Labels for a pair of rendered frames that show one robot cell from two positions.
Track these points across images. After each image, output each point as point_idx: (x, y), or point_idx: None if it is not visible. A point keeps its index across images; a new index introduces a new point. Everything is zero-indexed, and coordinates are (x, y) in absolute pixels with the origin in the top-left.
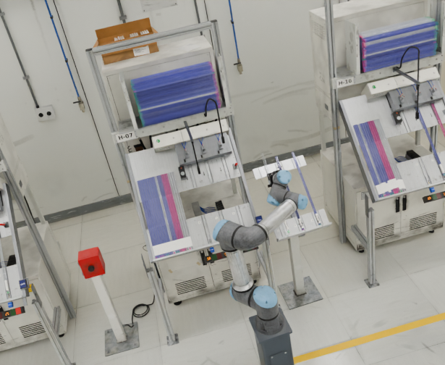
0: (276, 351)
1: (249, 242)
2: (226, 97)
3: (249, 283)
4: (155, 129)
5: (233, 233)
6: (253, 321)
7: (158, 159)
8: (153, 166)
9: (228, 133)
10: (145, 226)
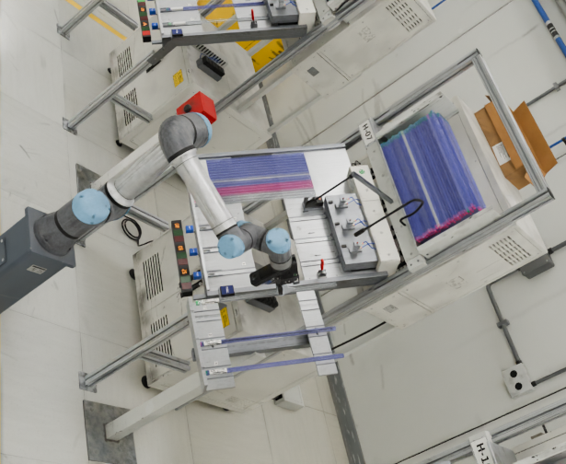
0: (8, 244)
1: (166, 127)
2: (432, 241)
3: (116, 194)
4: (377, 167)
5: (184, 116)
6: None
7: (335, 179)
8: (325, 173)
9: (377, 270)
10: (236, 155)
